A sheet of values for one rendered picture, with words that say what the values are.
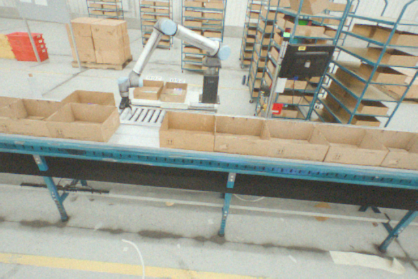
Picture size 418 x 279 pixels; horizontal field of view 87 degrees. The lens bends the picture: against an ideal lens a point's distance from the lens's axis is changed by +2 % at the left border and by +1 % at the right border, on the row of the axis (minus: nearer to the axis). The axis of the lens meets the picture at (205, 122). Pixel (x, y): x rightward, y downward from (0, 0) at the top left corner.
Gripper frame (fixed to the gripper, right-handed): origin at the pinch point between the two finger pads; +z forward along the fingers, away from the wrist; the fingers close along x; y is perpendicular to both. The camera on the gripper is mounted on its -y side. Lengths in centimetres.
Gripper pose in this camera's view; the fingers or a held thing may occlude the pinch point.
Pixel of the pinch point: (126, 114)
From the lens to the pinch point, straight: 227.3
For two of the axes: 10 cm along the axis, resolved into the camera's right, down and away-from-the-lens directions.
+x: -10.0, -0.9, 0.1
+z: -0.7, 8.5, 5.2
